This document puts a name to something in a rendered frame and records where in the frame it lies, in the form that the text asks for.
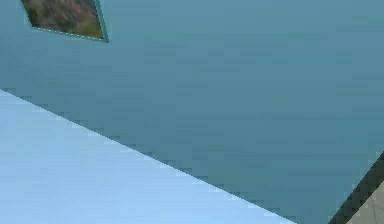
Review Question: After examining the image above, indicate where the teal framed wall picture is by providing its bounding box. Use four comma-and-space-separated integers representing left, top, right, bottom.
19, 0, 110, 44

